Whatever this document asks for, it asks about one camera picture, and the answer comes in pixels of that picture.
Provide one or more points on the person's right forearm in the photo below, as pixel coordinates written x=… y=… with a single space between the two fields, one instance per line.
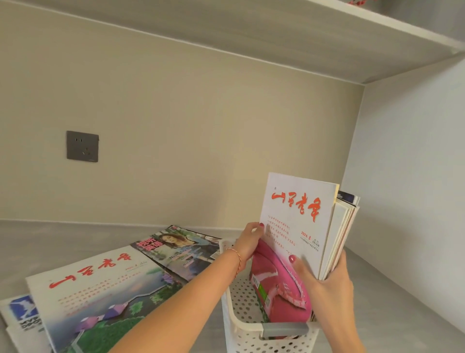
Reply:
x=341 y=338

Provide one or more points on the person's right hand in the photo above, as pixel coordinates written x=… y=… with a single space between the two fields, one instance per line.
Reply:
x=332 y=294

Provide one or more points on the pink packet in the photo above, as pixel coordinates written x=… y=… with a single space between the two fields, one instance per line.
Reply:
x=276 y=283

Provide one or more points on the grey wall socket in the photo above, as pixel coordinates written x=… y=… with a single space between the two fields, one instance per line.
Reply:
x=82 y=146

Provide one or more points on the magazine with portrait cover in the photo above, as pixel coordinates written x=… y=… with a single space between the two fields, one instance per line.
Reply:
x=181 y=247

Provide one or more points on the person's left forearm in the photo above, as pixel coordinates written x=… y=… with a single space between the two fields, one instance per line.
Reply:
x=181 y=309

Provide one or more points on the person's left thumb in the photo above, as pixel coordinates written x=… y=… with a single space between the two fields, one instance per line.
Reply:
x=257 y=228

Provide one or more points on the white perforated plastic basket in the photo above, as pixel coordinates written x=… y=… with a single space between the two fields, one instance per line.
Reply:
x=241 y=309

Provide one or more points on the magazine with landscape cover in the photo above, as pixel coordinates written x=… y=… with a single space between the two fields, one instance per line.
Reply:
x=101 y=294

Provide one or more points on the bundle of thin magazines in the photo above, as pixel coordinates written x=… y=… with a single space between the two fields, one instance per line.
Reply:
x=341 y=229

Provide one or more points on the white overhead shelf board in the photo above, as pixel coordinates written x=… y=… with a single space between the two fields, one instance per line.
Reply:
x=254 y=32

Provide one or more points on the person's right thumb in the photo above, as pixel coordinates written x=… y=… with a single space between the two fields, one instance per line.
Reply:
x=300 y=270

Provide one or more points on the white paper with blue logo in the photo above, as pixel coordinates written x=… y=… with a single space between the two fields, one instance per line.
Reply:
x=21 y=320

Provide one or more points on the person's left hand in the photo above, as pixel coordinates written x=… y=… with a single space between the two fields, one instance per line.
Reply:
x=246 y=243

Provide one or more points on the white magazine with red lettering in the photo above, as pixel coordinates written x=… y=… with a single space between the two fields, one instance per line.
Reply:
x=298 y=218

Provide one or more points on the red item on shelf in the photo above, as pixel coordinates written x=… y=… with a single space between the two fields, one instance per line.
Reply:
x=358 y=2

